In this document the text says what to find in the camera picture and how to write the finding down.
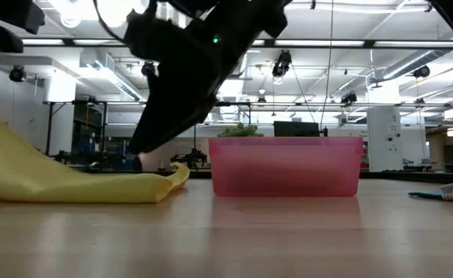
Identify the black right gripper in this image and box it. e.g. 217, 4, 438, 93
124, 0, 289, 155

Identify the yellow microfiber towel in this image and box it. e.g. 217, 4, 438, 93
0, 100, 191, 205

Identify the blue microfiber towel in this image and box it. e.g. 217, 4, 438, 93
408, 181, 453, 203

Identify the black hanging spotlight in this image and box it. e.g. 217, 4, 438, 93
141, 60, 157, 77
9, 64, 27, 83
412, 65, 431, 80
271, 49, 293, 78
340, 91, 358, 106

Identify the potted succulent plant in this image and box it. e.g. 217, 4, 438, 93
217, 122, 265, 138

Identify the black shelving rack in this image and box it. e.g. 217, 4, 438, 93
70, 99, 109, 168

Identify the black computer monitor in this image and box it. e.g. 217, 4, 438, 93
273, 120, 321, 137

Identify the pink plastic bin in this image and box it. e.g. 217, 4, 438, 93
208, 135, 366, 198

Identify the white cylindrical column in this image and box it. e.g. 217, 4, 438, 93
366, 106, 402, 173

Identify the black overhead beam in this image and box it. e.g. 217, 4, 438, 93
19, 37, 453, 51

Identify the black right camera cable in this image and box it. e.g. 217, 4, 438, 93
92, 0, 129, 44

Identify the black aluminium table frame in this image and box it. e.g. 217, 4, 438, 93
67, 166, 453, 185

